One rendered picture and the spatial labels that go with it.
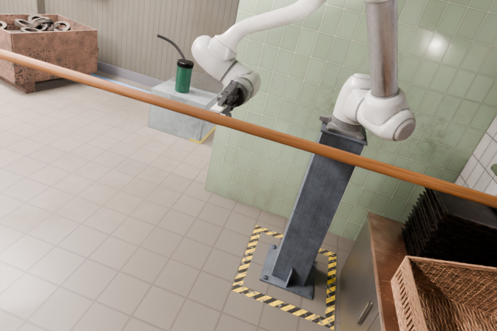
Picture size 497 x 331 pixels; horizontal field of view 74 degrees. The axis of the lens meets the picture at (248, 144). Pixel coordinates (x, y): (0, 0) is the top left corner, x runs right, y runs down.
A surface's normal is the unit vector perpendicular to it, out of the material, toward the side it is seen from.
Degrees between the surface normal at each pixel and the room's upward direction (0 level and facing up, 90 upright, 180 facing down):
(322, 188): 90
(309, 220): 90
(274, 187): 90
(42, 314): 0
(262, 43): 90
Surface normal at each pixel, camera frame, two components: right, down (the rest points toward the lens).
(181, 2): -0.25, 0.40
